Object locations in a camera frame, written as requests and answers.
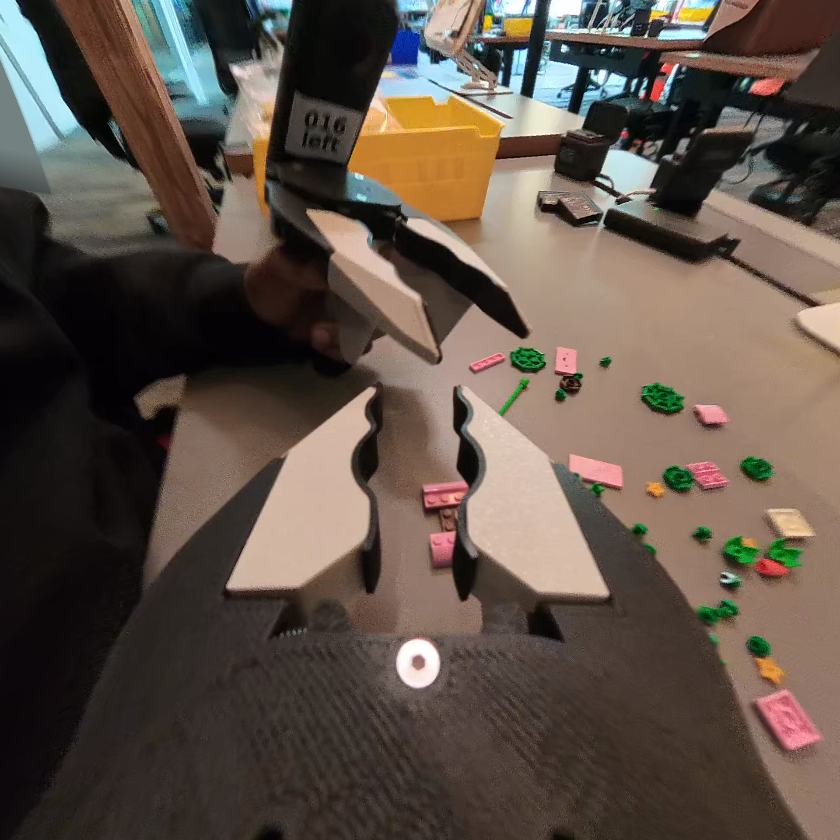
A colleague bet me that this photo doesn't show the white book stand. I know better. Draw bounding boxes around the white book stand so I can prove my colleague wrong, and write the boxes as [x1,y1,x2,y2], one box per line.
[794,302,840,358]

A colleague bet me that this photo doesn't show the book stand with booklet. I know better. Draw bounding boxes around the book stand with booklet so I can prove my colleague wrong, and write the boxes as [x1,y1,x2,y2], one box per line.
[423,0,513,93]

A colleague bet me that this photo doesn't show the person's left hand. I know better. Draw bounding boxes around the person's left hand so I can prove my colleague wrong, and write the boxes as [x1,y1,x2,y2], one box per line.
[243,246,345,361]

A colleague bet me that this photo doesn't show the large pink smooth tile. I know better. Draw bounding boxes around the large pink smooth tile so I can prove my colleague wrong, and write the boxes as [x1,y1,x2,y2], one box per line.
[567,454,624,490]

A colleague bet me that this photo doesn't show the yellow plastic bin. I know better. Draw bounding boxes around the yellow plastic bin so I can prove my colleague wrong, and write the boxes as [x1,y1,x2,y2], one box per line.
[252,95,505,224]

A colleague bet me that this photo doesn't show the pink studded plate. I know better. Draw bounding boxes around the pink studded plate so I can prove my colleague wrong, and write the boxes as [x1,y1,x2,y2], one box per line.
[422,481,470,511]

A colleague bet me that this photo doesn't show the person's black jacket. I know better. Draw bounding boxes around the person's black jacket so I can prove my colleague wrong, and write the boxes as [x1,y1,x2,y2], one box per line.
[0,367,172,834]

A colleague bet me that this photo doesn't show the scattered small green clips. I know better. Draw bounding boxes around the scattered small green clips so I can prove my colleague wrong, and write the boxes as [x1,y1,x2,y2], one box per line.
[587,482,774,664]

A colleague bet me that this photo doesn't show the pink square single-stud plate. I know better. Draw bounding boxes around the pink square single-stud plate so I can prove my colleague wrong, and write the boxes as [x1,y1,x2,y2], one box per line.
[755,689,823,752]

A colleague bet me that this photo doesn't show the black upright device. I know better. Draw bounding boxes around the black upright device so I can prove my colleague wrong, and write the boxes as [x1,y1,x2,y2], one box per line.
[656,128,752,217]

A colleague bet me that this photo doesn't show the black flat box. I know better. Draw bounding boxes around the black flat box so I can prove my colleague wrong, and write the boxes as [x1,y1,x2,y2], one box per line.
[604,200,739,263]

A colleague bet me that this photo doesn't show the white square tile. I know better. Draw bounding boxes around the white square tile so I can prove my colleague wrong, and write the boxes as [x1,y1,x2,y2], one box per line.
[764,507,816,539]

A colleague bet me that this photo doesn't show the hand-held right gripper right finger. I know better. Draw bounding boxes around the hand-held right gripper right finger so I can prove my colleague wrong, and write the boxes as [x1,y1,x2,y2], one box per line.
[453,386,613,603]

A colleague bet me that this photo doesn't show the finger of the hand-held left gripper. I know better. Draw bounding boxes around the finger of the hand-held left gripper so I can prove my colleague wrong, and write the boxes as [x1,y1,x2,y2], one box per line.
[394,217,530,352]
[307,210,442,366]

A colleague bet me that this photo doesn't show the wooden pillar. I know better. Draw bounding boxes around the wooden pillar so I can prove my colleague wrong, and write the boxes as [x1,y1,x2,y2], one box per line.
[56,0,217,250]

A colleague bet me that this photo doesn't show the black flat cards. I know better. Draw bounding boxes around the black flat cards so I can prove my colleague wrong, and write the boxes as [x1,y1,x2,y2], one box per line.
[537,190,603,227]

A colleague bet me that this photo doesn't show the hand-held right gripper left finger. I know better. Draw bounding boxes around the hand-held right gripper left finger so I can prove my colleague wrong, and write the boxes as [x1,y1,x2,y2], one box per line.
[225,382,383,599]

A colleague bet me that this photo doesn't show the person's left forearm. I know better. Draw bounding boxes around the person's left forearm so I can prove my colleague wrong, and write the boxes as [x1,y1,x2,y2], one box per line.
[0,187,263,395]

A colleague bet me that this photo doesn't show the black camera case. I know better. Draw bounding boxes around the black camera case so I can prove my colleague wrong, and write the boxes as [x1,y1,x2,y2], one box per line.
[554,128,611,181]

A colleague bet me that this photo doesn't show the black pole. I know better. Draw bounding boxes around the black pole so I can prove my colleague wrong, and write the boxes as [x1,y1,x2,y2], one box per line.
[521,0,552,99]

